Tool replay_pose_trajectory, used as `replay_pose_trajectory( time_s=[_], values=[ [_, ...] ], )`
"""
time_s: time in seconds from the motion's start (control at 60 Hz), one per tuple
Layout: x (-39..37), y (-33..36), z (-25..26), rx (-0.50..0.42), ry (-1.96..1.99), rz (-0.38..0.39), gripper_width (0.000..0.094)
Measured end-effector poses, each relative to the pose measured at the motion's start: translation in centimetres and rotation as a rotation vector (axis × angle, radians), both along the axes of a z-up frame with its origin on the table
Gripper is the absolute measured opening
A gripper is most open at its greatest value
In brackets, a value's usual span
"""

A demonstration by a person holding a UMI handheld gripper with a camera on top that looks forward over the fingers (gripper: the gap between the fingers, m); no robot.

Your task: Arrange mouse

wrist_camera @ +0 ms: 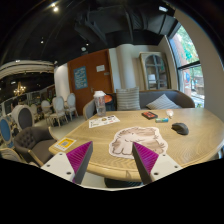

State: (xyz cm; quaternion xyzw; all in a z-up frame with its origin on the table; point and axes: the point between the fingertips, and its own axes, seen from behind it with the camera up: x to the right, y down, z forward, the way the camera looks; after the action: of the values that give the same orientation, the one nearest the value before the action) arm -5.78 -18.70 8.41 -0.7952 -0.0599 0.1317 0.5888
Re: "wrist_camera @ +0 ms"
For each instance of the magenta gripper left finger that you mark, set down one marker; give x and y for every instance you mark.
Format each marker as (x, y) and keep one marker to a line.
(72, 165)

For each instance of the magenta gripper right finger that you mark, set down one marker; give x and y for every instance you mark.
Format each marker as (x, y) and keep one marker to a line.
(153, 166)

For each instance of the black computer mouse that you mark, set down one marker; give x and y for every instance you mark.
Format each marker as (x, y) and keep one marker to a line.
(180, 128)

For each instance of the yellow QR code sticker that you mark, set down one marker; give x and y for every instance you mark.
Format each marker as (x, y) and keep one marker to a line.
(64, 143)

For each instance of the dark grey tufted armchair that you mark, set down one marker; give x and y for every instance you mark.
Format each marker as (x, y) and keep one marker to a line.
(33, 143)

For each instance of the round wooden table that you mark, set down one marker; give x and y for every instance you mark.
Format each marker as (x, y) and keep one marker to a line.
(191, 136)

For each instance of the green white small pack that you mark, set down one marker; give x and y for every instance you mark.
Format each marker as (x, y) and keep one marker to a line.
(161, 120)

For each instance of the small white pink item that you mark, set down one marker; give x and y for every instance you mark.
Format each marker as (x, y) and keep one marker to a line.
(169, 113)

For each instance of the white printed menu sheet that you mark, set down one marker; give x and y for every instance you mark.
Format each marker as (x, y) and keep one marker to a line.
(103, 121)

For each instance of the white dining chair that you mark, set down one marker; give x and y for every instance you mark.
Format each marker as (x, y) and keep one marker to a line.
(59, 111)

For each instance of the light grey cushion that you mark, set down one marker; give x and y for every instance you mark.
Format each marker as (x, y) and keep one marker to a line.
(163, 102)

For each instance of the grey oval-back chair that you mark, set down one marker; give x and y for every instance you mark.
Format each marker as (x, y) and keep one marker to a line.
(23, 116)

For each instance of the striped grey cushion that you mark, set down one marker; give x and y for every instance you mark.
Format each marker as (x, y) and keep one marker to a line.
(128, 99)

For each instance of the grey curved sofa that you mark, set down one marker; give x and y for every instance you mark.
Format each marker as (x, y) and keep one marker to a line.
(149, 96)

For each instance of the clear water bottle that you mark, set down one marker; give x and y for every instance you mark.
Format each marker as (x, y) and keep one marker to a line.
(99, 98)

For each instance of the blue upholstered chair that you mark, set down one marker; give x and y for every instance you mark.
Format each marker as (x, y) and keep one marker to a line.
(5, 131)

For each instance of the chandelier lamp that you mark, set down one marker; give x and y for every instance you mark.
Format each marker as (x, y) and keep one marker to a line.
(19, 90)

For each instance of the blue poster on door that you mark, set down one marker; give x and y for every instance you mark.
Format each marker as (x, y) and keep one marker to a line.
(80, 78)

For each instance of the wooden orange door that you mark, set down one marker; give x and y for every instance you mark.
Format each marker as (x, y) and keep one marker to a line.
(99, 76)

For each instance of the arched grey cabinet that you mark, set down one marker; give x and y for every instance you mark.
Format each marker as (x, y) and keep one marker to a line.
(155, 70)

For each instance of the large window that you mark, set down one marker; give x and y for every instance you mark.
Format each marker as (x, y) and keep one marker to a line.
(189, 70)

